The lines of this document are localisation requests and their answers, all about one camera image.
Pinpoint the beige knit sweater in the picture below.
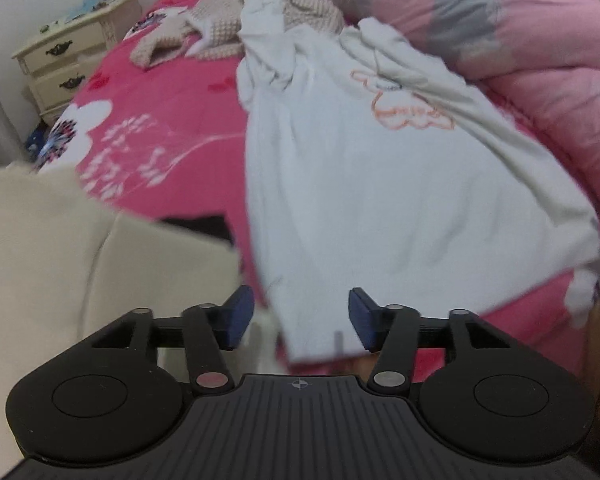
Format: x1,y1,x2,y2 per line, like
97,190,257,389
130,0,343,71

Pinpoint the pink grey quilt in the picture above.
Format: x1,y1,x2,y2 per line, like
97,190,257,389
325,0,600,211

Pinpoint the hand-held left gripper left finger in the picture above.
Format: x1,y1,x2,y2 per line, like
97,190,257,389
87,285,256,395

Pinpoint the cream folded garment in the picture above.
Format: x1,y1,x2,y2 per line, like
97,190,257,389
0,162,241,466

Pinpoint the white sweatshirt orange print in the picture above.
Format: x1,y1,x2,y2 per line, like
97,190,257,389
235,0,600,366

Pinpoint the pink floral bed sheet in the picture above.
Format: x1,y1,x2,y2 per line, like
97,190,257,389
35,0,600,386

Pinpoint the small blue object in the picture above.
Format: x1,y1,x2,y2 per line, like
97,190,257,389
67,0,112,18

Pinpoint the cream nightstand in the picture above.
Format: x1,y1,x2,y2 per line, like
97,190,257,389
11,0,142,123

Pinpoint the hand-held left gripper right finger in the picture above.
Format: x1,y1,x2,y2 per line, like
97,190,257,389
347,287,513,396

